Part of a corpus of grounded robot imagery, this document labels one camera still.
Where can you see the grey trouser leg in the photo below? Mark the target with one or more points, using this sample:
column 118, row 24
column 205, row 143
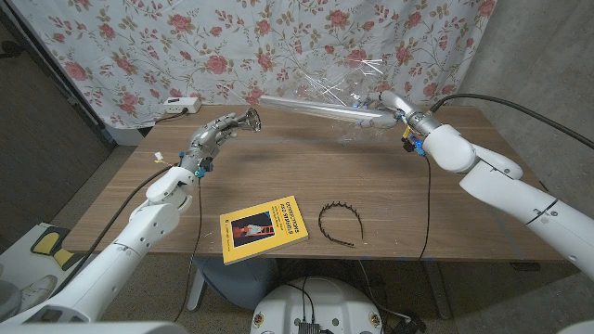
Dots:
column 8, row 299

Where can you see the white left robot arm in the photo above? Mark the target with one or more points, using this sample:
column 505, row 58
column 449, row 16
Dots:
column 125, row 246

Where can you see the white table leg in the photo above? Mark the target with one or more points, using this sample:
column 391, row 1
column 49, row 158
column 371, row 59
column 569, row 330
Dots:
column 196, row 292

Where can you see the white power strip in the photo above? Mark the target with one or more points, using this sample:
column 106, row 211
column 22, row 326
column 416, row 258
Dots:
column 178, row 106

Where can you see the dark grey partition panel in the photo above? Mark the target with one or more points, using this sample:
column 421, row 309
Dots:
column 37, row 139

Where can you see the blue-grey stool under table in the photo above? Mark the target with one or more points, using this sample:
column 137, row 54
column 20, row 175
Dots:
column 241, row 283

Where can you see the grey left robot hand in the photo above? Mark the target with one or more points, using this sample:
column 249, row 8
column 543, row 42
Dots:
column 206, row 139

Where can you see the transparent cling film sheet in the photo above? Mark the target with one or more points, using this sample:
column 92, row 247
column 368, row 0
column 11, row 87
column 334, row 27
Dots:
column 343, row 79

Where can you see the silver cling film roll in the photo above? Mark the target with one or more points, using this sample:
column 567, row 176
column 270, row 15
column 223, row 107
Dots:
column 315, row 108

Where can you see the black box on floor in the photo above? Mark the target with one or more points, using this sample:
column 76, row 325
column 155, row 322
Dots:
column 408, row 325

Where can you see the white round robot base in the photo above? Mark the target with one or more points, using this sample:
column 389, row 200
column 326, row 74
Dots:
column 320, row 301

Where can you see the floral backdrop cloth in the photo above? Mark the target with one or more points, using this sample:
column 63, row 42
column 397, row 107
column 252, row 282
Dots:
column 232, row 46

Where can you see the white shoe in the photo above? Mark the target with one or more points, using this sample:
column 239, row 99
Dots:
column 39, row 290

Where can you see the yellow pad with black rim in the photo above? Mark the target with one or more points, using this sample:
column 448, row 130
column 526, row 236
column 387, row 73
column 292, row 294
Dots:
column 46, row 241

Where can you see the grey table leg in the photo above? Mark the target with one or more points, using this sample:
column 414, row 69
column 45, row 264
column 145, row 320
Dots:
column 438, row 292

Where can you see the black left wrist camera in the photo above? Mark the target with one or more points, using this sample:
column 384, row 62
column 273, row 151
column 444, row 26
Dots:
column 204, row 166

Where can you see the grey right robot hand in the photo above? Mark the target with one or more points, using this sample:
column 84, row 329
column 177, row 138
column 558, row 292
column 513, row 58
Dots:
column 399, row 104

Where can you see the grey finned module on base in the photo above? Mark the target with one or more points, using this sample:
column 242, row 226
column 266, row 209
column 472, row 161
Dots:
column 308, row 327

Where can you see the yellow book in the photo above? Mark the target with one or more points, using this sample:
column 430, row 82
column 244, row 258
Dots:
column 264, row 229

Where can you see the white floor platform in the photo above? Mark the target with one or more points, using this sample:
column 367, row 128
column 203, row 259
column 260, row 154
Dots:
column 18, row 255

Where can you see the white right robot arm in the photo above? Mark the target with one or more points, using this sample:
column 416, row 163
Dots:
column 510, row 190

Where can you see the black toothed hair band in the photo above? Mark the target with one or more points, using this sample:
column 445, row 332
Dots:
column 320, row 225

